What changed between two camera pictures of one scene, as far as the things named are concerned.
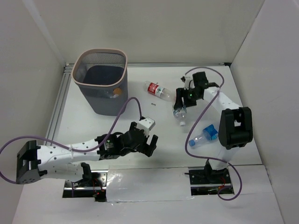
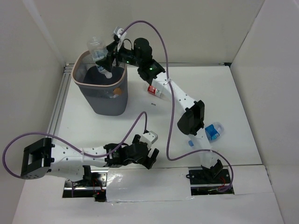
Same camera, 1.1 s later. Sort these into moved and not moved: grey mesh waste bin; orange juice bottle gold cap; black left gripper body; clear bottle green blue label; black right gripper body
Moved: black right gripper body; clear bottle green blue label; black left gripper body
Not moved: orange juice bottle gold cap; grey mesh waste bin
